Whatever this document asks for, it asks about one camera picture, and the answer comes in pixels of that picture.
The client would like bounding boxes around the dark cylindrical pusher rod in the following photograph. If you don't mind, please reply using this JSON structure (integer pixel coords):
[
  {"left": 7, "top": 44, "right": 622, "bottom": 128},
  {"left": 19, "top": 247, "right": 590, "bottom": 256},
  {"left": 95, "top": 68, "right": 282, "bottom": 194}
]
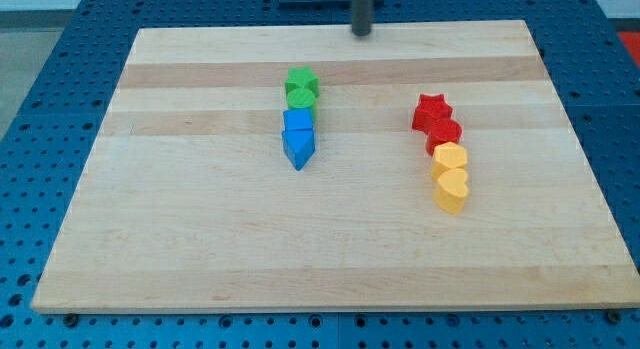
[{"left": 351, "top": 0, "right": 374, "bottom": 37}]

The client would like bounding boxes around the red star block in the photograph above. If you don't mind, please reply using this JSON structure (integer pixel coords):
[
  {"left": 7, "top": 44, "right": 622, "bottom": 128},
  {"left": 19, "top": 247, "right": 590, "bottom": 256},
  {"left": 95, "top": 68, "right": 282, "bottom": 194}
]
[{"left": 412, "top": 94, "right": 453, "bottom": 134}]

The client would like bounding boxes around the blue cube block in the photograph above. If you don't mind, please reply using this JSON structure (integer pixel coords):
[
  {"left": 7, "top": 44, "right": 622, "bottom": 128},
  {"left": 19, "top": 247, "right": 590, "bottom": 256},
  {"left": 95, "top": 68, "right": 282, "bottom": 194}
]
[{"left": 283, "top": 108, "right": 314, "bottom": 131}]

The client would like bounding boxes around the green cylinder block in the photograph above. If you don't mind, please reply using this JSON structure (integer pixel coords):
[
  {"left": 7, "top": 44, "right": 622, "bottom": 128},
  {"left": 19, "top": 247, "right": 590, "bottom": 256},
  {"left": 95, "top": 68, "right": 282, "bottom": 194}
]
[{"left": 286, "top": 88, "right": 317, "bottom": 120}]

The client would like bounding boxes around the red cylinder block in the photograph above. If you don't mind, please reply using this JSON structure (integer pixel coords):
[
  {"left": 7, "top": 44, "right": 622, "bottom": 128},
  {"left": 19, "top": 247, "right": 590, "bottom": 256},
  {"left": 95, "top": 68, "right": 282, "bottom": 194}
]
[{"left": 425, "top": 118, "right": 462, "bottom": 156}]

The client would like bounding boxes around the blue triangle block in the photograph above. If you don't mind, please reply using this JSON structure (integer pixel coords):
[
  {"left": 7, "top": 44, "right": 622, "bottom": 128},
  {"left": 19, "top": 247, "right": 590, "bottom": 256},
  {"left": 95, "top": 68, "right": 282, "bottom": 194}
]
[{"left": 281, "top": 130, "right": 315, "bottom": 171}]

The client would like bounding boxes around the yellow hexagon block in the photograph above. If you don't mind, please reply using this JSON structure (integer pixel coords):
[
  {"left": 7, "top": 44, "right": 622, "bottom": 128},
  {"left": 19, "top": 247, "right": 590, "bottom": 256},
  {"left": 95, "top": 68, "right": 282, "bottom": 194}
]
[{"left": 431, "top": 142, "right": 468, "bottom": 180}]

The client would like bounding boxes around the yellow heart block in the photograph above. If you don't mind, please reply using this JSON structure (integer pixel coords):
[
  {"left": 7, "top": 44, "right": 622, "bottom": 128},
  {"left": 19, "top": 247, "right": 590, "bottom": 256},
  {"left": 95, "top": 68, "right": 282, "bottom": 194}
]
[{"left": 433, "top": 168, "right": 469, "bottom": 214}]

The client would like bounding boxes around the wooden board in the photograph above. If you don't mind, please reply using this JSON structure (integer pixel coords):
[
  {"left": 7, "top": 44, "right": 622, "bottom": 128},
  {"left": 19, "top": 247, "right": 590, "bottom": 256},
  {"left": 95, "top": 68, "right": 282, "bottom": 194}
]
[{"left": 32, "top": 20, "right": 639, "bottom": 314}]

